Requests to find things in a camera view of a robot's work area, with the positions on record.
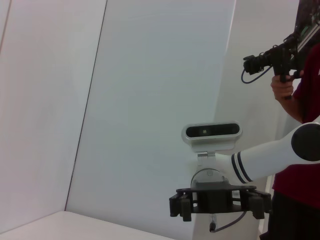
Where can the person's bare forearm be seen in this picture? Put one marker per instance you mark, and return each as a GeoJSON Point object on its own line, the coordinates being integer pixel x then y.
{"type": "Point", "coordinates": [293, 110]}

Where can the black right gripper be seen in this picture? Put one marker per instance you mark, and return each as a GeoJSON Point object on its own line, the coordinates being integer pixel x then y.
{"type": "Point", "coordinates": [217, 200]}

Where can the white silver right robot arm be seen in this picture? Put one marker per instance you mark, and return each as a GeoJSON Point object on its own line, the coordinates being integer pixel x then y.
{"type": "Point", "coordinates": [265, 160]}

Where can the black frame with aluminium rail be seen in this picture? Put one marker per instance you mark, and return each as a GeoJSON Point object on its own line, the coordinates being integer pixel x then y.
{"type": "Point", "coordinates": [308, 15]}

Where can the person in red shirt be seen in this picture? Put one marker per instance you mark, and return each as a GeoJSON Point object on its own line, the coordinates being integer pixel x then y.
{"type": "Point", "coordinates": [300, 190]}

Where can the black handheld camera rig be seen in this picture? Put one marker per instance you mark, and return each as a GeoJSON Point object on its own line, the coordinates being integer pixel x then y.
{"type": "Point", "coordinates": [280, 57]}

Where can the person's bare hand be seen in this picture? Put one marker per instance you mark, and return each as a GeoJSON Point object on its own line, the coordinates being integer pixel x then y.
{"type": "Point", "coordinates": [277, 87]}

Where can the right wrist camera mount bracket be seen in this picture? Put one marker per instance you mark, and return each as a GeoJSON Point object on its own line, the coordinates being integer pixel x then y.
{"type": "Point", "coordinates": [206, 160]}

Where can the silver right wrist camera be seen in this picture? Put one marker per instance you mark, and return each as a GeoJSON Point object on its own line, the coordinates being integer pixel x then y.
{"type": "Point", "coordinates": [212, 131]}

